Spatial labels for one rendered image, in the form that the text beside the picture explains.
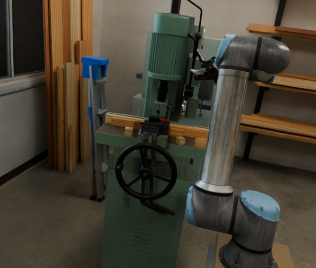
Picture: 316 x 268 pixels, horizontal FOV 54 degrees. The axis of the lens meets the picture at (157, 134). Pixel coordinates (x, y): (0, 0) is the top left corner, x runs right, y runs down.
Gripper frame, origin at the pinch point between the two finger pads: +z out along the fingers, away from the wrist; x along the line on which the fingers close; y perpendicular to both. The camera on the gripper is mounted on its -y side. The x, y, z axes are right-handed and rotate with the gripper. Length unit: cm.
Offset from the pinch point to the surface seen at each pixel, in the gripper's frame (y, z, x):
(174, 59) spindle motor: -6.1, 4.5, 0.8
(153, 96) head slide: -33.5, -5.3, 5.0
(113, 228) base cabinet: -68, -21, 73
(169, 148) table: -22.7, -14.7, 36.8
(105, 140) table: -44, 10, 38
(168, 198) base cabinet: -36, -31, 56
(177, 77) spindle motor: -10.4, -2.3, 5.4
